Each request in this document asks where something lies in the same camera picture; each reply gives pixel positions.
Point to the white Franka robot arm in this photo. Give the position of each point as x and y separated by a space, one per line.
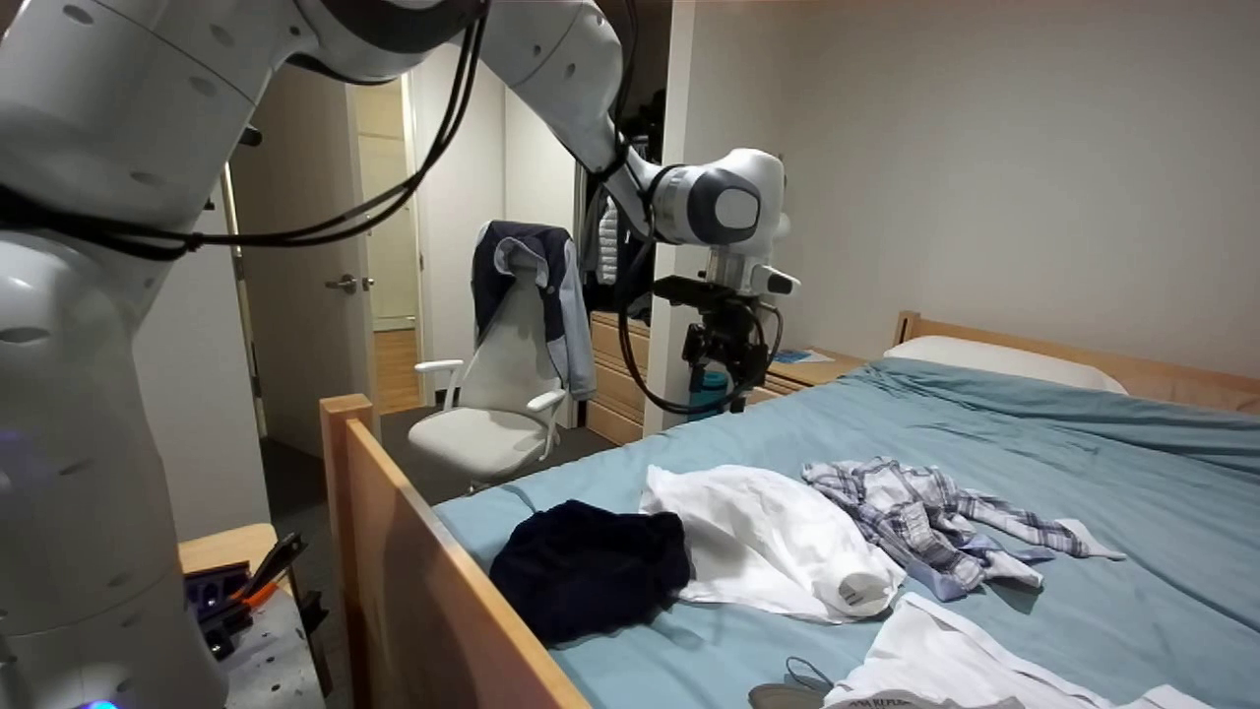
132 131

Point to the wooden nightstand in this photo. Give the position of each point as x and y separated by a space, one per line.
809 377

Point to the dark blue box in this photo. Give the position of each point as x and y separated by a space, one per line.
210 592

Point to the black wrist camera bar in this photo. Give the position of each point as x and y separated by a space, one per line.
712 288

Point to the wooden dresser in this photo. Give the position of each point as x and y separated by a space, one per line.
615 380

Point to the small blue flat item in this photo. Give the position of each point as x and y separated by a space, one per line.
796 357

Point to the white office chair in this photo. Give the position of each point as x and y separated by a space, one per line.
492 419

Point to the dark navy clothing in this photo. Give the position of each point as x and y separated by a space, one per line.
590 573

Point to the wooden bed frame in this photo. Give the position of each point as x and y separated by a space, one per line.
395 553

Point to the teal bottle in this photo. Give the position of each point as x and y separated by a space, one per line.
712 394

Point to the white pillow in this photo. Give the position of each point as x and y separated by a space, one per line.
998 359

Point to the blue grey jacket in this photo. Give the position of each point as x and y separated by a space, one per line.
565 288

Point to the white buttoned garment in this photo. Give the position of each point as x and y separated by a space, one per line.
946 657

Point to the blue white plaid shirt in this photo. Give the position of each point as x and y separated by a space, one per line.
920 515

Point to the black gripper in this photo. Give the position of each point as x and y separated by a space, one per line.
725 338

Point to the grey room door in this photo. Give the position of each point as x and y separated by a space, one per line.
307 198

